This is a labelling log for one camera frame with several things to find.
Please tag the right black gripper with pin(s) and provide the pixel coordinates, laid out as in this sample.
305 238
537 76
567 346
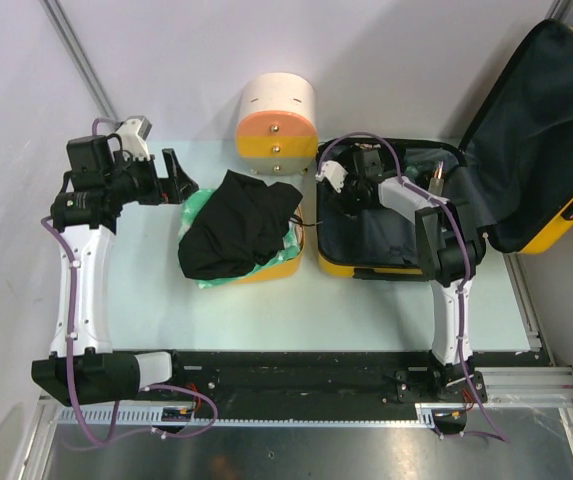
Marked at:
340 200

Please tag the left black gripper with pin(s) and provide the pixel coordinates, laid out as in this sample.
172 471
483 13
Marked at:
164 190

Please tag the green white patterned towel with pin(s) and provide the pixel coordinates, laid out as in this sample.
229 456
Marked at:
192 207

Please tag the black garment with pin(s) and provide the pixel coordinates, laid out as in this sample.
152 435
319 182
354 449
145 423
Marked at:
241 225

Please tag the silver metal padlock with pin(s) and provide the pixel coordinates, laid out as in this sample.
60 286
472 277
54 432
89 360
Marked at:
436 183

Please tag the yellow plastic basket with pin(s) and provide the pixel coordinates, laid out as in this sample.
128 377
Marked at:
284 264

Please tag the pastel round drawer box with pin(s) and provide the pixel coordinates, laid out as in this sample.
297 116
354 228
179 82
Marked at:
276 130

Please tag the yellow Pikachu suitcase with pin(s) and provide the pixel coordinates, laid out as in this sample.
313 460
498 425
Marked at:
514 163

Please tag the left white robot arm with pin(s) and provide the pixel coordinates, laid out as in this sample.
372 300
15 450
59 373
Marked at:
82 366

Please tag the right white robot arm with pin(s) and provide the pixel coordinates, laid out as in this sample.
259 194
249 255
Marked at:
373 213

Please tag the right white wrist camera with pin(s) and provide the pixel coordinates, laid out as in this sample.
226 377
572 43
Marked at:
333 173

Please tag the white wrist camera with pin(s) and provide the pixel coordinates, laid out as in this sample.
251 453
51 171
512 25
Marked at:
134 132
333 173

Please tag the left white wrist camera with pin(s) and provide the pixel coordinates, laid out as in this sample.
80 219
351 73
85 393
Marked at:
134 132

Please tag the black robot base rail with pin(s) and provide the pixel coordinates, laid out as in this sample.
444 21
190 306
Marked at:
348 384

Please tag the white slotted cable duct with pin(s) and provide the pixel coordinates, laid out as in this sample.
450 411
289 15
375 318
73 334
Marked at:
398 416

